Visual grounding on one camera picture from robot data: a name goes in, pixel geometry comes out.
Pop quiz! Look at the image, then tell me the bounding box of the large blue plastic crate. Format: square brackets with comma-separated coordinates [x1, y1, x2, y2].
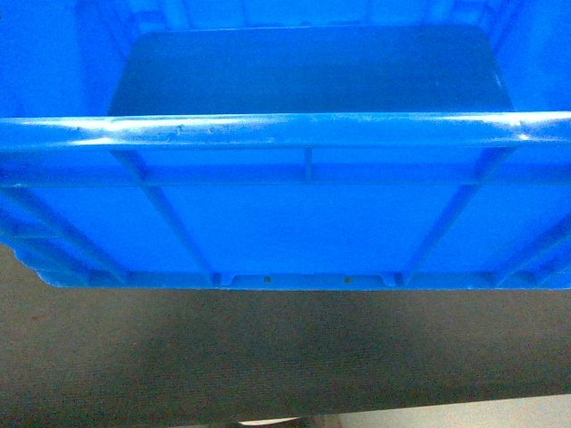
[1, 1, 570, 291]

